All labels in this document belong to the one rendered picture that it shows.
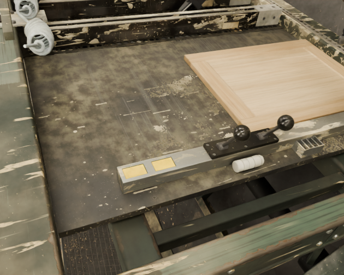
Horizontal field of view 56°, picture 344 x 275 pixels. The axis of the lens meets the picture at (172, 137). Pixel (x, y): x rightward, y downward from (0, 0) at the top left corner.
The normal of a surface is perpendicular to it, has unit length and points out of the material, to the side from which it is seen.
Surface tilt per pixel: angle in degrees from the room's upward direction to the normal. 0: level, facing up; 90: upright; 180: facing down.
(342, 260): 0
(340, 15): 0
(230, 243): 57
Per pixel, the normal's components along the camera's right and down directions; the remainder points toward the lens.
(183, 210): -0.71, -0.22
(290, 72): 0.10, -0.72
